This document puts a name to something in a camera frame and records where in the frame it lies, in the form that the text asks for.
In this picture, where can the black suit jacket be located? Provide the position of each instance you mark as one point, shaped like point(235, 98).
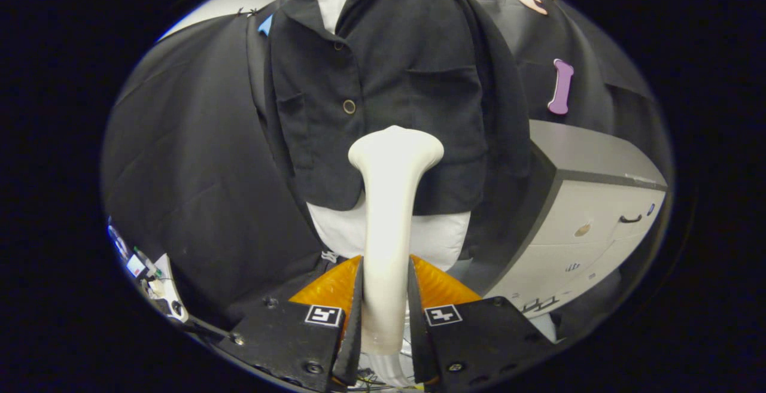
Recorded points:
point(407, 70)

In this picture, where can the green tipped pen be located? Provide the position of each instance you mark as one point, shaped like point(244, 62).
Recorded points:
point(146, 260)

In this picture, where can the white garment steamer wand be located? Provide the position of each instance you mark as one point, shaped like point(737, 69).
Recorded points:
point(389, 231)

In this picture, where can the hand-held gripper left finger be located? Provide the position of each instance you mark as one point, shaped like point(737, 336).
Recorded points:
point(287, 339)

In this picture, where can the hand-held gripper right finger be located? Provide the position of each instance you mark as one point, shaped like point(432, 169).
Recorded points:
point(479, 336)

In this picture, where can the small white tie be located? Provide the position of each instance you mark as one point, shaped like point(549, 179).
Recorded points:
point(330, 256)

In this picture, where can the small white labelled box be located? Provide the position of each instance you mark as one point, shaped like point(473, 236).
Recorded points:
point(136, 266)

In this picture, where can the white angular device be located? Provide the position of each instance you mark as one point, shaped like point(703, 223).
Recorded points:
point(170, 291)

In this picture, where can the white mannequin torso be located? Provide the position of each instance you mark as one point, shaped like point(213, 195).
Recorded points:
point(443, 234)

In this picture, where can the grey two-door cabinet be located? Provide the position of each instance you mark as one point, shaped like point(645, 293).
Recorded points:
point(586, 243)

